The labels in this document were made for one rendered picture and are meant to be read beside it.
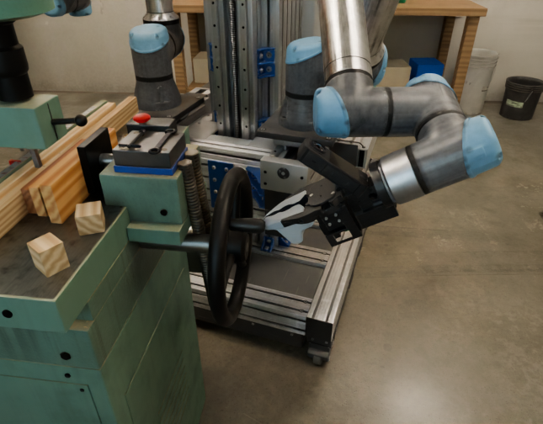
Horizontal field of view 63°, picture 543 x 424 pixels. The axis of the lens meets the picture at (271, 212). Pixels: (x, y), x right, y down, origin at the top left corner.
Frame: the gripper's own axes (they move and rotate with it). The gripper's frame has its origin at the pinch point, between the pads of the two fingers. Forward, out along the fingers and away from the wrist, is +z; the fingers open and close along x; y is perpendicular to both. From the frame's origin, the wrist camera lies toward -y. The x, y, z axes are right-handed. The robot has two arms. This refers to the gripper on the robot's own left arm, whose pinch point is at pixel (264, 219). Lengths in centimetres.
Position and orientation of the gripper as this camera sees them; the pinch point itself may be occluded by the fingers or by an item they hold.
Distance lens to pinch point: 71.9
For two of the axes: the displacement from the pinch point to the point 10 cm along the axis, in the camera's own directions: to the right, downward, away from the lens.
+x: 1.3, -5.6, 8.2
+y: 5.1, 7.5, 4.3
